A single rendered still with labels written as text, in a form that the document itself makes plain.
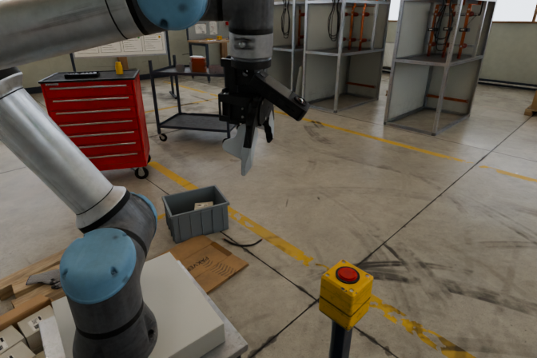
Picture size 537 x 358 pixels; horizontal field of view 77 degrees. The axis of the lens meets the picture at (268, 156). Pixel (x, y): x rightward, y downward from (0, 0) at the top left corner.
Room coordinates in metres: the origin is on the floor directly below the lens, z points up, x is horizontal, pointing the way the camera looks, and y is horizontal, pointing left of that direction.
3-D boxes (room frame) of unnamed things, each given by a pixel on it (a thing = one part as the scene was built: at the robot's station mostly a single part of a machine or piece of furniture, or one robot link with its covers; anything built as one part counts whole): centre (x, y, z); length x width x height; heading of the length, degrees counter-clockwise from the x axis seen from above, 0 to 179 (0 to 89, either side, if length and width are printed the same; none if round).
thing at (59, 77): (2.92, 1.49, 0.51); 0.70 x 0.48 x 1.03; 105
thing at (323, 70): (5.80, -1.27, 1.12); 1.30 x 0.70 x 2.25; 134
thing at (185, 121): (4.01, 0.82, 0.48); 0.90 x 0.60 x 0.96; 78
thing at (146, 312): (0.47, 0.30, 0.86); 0.15 x 0.15 x 0.10
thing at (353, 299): (0.55, -0.17, 0.85); 0.08 x 0.08 x 0.10; 44
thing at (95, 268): (0.47, 0.29, 0.97); 0.13 x 0.12 x 0.14; 6
